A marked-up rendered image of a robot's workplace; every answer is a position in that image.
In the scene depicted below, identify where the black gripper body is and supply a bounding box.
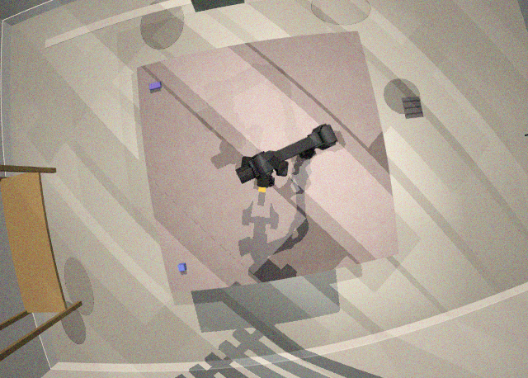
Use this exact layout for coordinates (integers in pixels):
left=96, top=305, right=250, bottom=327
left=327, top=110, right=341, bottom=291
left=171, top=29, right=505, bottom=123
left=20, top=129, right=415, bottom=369
left=241, top=156, right=289, bottom=177

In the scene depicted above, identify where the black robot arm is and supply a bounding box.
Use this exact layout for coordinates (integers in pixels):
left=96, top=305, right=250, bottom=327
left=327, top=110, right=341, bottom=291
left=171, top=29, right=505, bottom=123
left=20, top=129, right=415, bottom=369
left=235, top=124, right=337, bottom=187

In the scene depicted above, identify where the small purple block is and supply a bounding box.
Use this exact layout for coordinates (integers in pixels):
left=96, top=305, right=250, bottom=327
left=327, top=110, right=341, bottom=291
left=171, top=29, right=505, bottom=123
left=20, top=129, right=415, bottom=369
left=149, top=82, right=162, bottom=91

